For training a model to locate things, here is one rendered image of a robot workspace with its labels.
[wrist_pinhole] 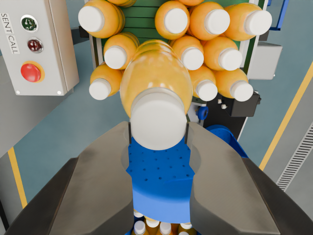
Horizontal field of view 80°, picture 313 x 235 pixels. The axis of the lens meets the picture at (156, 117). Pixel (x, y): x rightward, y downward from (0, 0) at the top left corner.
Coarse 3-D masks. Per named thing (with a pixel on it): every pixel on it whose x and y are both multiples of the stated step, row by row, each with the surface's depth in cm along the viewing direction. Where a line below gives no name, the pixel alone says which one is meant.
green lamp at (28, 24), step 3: (24, 18) 32; (27, 18) 32; (30, 18) 32; (21, 21) 32; (24, 21) 32; (27, 21) 32; (30, 21) 32; (33, 21) 33; (21, 24) 32; (24, 24) 32; (27, 24) 32; (30, 24) 32; (33, 24) 33; (24, 27) 32; (27, 27) 32; (30, 27) 33; (33, 27) 33; (27, 30) 33; (30, 30) 33; (33, 30) 33
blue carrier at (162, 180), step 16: (144, 160) 46; (160, 160) 46; (176, 160) 46; (144, 176) 41; (160, 176) 41; (176, 176) 41; (192, 176) 41; (144, 192) 38; (160, 192) 37; (176, 192) 38; (144, 208) 39; (160, 208) 37; (176, 208) 36
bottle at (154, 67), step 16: (144, 48) 22; (160, 48) 20; (128, 64) 20; (144, 64) 16; (160, 64) 15; (176, 64) 16; (128, 80) 16; (144, 80) 15; (160, 80) 14; (176, 80) 15; (128, 96) 15; (176, 96) 14; (128, 112) 16
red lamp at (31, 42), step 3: (30, 39) 34; (33, 39) 34; (27, 42) 34; (30, 42) 34; (33, 42) 34; (36, 42) 34; (39, 42) 34; (27, 45) 34; (30, 45) 34; (33, 45) 34; (36, 45) 34; (39, 45) 34; (30, 48) 34; (33, 48) 34; (36, 48) 34; (39, 48) 35; (36, 51) 35
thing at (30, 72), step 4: (24, 64) 36; (28, 64) 35; (32, 64) 36; (24, 68) 36; (28, 68) 36; (32, 68) 36; (36, 68) 36; (24, 72) 36; (28, 72) 36; (32, 72) 36; (36, 72) 36; (40, 72) 36; (24, 76) 36; (28, 76) 36; (32, 76) 36; (36, 76) 36; (40, 76) 37; (28, 80) 37; (32, 80) 37; (36, 80) 37
